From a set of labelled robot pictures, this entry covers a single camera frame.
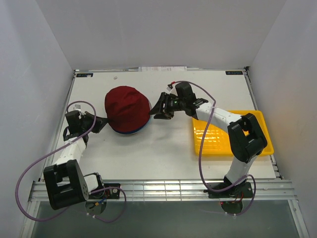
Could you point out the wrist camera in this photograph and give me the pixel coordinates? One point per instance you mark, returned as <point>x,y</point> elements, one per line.
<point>172,88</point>
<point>77,108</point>

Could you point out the dark red hat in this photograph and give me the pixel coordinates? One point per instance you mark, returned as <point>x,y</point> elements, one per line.
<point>126,108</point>

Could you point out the paper label strip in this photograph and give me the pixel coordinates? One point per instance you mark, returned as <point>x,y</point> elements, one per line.
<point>162,68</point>

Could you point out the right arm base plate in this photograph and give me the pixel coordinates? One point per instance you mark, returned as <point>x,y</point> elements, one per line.
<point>221,190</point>

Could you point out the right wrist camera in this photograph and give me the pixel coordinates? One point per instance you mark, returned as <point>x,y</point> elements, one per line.
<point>172,88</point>

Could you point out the yellow plastic tray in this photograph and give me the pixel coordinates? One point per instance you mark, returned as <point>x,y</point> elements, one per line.
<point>216,142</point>

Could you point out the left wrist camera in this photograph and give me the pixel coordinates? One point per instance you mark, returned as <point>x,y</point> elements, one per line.
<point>77,108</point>

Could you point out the blue hat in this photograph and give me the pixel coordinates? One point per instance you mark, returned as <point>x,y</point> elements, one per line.
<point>122,132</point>

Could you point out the white bucket hat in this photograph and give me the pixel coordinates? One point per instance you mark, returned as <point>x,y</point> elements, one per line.
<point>140,129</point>

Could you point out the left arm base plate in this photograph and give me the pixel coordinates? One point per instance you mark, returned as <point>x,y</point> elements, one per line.
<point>106,191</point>

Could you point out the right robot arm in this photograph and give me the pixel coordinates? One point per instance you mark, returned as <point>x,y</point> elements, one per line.
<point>246,138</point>

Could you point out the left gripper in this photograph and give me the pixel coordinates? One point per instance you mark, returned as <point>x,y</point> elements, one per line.
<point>100,122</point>

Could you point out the aluminium front rail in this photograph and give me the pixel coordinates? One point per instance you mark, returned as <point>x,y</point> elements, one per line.
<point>192,190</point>

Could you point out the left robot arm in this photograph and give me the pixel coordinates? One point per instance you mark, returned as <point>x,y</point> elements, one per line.
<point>65,183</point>

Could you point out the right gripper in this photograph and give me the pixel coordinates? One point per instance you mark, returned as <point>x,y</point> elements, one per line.
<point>158,108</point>

